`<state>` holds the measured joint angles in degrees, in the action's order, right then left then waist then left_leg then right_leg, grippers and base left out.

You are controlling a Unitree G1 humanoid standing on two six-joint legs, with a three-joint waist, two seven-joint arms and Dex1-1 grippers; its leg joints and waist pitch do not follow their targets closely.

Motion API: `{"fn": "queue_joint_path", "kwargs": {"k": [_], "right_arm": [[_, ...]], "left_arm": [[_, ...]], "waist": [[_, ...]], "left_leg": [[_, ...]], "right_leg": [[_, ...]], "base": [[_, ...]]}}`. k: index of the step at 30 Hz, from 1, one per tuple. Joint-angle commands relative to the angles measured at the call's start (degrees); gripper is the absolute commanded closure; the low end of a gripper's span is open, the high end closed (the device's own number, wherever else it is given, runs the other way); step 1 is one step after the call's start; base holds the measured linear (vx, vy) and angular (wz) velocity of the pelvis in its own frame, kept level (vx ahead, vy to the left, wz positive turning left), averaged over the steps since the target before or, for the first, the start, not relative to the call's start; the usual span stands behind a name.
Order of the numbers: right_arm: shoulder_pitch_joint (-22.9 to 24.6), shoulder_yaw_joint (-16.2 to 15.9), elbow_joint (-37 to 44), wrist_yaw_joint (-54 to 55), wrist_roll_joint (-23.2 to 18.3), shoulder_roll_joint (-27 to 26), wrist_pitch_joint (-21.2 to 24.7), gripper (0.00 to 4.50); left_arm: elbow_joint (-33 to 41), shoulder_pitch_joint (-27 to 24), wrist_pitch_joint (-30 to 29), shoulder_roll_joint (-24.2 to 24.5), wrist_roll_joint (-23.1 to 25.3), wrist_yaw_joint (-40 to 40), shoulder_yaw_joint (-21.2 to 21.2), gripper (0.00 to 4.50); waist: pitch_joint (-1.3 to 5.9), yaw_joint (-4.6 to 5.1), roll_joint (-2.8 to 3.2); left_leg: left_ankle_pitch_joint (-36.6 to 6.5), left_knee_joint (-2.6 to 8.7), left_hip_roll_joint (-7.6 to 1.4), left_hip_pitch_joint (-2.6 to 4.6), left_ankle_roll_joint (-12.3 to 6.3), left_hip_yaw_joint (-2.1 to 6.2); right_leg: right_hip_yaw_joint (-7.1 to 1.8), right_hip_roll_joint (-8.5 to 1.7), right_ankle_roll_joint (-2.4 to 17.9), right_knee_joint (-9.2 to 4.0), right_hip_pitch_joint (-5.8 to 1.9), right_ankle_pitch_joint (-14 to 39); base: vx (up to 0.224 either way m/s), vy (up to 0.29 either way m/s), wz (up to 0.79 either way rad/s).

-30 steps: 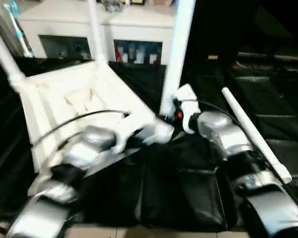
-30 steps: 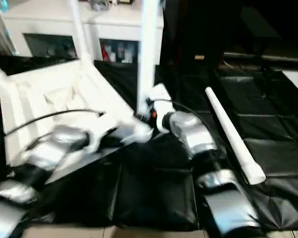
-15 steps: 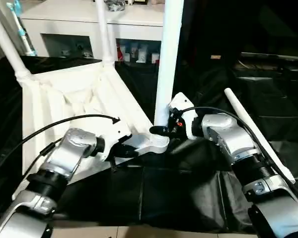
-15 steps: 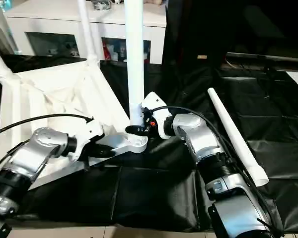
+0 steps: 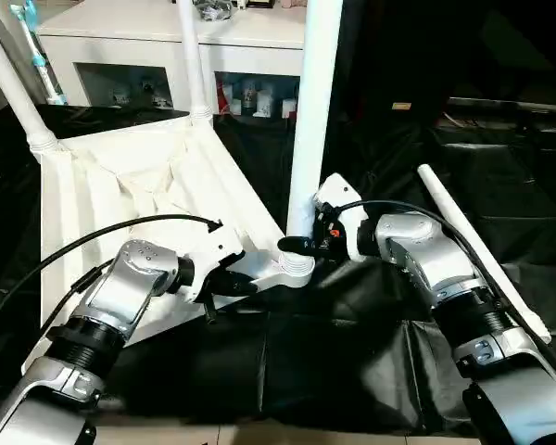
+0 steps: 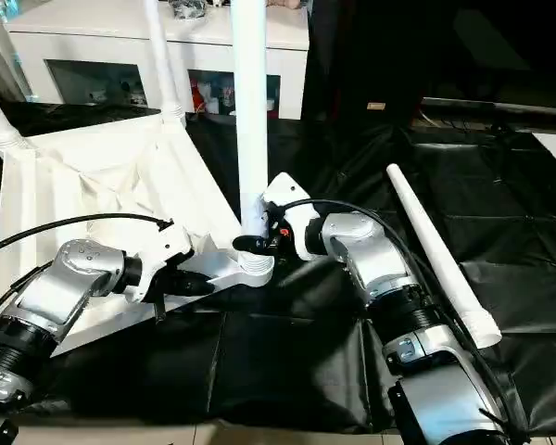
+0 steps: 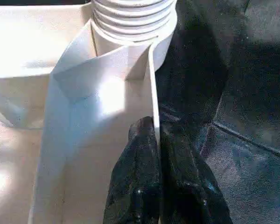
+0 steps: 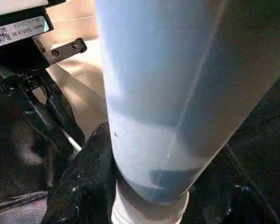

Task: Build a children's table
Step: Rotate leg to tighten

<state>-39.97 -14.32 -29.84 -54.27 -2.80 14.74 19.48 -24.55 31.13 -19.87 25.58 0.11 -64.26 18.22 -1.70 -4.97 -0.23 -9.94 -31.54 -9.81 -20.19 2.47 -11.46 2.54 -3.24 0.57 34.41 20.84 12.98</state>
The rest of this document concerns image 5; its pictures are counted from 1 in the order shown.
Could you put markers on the white plastic table leg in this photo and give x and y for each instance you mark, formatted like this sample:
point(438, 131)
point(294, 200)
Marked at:
point(313, 111)
point(195, 56)
point(473, 241)
point(18, 93)

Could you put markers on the white plastic table top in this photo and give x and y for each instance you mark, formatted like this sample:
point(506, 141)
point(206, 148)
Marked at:
point(139, 176)

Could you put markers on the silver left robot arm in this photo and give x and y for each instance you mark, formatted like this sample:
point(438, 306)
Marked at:
point(111, 306)

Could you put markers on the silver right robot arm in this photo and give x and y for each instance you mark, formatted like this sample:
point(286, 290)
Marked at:
point(435, 269)

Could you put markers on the black plastic mat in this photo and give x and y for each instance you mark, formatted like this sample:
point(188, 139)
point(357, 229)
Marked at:
point(334, 352)

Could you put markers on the small yellow label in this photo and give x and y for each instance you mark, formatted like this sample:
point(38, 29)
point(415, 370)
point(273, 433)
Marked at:
point(401, 106)

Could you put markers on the grey crumpled object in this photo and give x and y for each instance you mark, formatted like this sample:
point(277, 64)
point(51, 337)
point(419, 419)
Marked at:
point(213, 8)

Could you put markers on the white glass-door cabinet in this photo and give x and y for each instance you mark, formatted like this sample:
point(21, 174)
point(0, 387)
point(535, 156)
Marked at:
point(120, 28)

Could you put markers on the white pole with blue band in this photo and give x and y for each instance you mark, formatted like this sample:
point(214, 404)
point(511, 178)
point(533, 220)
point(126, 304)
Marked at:
point(37, 51)

